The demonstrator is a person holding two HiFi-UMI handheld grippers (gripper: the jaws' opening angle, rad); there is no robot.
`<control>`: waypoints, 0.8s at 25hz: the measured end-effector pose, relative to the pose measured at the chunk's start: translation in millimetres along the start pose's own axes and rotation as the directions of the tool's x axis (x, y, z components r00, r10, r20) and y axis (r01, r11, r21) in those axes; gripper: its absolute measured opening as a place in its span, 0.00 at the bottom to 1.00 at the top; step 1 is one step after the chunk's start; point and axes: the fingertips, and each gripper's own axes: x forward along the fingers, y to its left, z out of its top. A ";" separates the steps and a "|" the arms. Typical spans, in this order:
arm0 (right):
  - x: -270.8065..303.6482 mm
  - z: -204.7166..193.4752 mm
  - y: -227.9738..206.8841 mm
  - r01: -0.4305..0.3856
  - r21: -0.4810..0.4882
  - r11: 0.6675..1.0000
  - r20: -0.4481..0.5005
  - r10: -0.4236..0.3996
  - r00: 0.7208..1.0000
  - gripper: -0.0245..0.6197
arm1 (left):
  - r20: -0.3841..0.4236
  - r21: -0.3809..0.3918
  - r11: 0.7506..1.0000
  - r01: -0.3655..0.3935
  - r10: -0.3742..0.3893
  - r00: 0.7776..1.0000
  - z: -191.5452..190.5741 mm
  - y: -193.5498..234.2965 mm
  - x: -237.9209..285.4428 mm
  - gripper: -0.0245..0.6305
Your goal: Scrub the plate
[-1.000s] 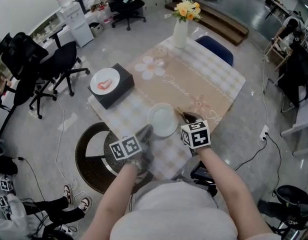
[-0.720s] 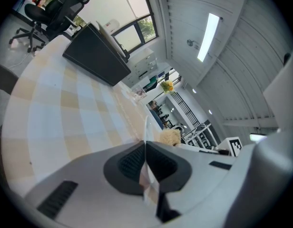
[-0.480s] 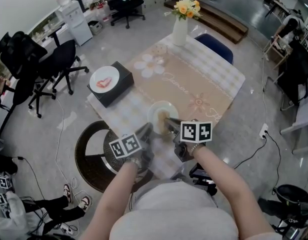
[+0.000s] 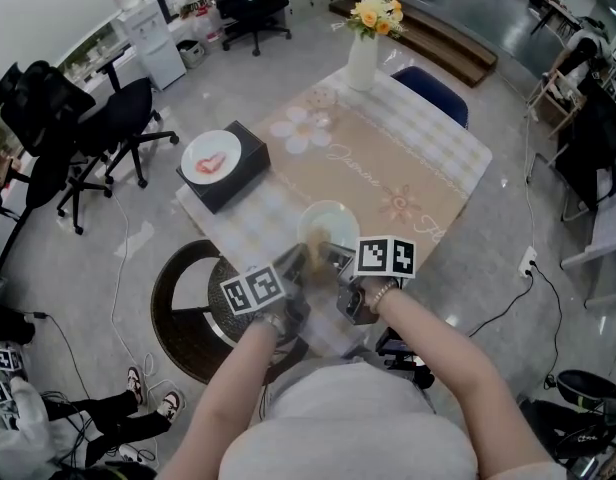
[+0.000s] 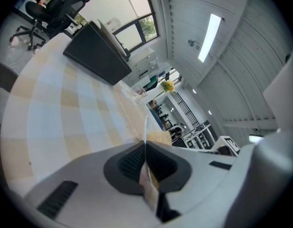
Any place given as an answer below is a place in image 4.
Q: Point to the black box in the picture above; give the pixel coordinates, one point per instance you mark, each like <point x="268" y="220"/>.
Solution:
<point x="240" y="178"/>

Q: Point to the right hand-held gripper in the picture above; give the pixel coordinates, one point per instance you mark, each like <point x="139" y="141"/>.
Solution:
<point x="383" y="258"/>

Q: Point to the person's left forearm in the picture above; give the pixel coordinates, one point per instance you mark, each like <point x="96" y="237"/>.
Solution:
<point x="223" y="398"/>

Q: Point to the beige checked tablecloth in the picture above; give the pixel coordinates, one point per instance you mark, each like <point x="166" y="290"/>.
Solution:
<point x="388" y="158"/>

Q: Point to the blue chair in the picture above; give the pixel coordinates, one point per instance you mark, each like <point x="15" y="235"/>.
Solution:
<point x="433" y="93"/>

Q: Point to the yellow flower bouquet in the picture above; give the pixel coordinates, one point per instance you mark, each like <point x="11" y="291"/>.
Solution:
<point x="374" y="15"/>

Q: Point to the white bench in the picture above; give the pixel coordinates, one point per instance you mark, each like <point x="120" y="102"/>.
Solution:
<point x="603" y="248"/>

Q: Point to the wooden step platform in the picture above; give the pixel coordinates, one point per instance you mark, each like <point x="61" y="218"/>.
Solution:
<point x="438" y="38"/>

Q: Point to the black helmet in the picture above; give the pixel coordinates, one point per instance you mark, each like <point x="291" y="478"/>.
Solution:
<point x="585" y="388"/>

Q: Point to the white power strip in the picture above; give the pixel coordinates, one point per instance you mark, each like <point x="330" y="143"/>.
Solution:
<point x="135" y="454"/>
<point x="527" y="262"/>

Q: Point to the white plate with red stain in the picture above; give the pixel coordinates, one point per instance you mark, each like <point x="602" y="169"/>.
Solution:
<point x="210" y="157"/>

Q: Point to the white water dispenser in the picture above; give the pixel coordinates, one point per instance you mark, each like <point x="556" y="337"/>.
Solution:
<point x="155" y="43"/>

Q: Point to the dark wicker stool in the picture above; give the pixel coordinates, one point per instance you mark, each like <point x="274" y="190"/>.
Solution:
<point x="170" y="338"/>

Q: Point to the black office chair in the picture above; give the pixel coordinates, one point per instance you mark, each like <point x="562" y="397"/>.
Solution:
<point x="128" y="113"/>
<point x="48" y="178"/>
<point x="248" y="8"/>

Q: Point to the black folding chair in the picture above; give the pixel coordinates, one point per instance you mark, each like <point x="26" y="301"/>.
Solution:
<point x="598" y="148"/>

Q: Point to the plain white plate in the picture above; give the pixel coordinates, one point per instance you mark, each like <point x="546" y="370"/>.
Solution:
<point x="330" y="220"/>

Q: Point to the small white bin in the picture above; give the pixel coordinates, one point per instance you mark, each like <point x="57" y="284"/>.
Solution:
<point x="190" y="54"/>

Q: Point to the person's grey shirt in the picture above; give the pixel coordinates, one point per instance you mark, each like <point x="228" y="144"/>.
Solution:
<point x="348" y="423"/>

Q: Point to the wooden rack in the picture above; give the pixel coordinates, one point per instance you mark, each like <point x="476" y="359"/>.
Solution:
<point x="555" y="100"/>

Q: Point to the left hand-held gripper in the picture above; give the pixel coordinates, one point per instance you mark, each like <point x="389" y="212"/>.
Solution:
<point x="250" y="290"/>

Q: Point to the person's right forearm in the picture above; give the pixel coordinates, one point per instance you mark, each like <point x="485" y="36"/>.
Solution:
<point x="453" y="368"/>

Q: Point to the white plastic bags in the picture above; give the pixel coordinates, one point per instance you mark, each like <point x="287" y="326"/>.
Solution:
<point x="188" y="0"/>

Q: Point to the black-framed window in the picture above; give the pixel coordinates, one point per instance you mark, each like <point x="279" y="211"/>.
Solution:
<point x="38" y="13"/>

